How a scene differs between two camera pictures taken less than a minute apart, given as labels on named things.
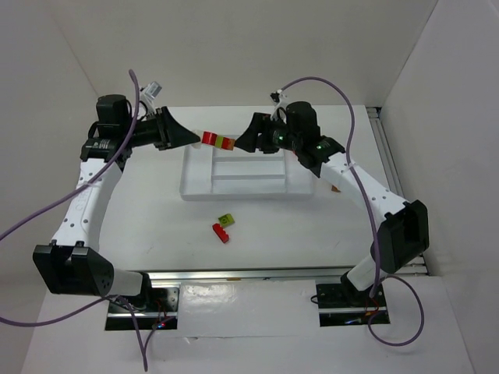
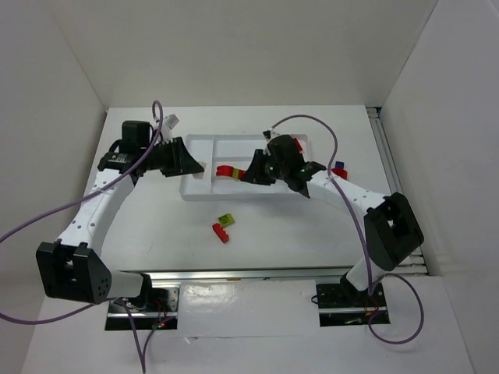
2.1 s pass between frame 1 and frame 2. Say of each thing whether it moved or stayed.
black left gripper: moved
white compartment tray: stayed
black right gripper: moved
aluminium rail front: stayed
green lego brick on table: stayed
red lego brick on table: stayed
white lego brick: moved
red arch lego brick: moved
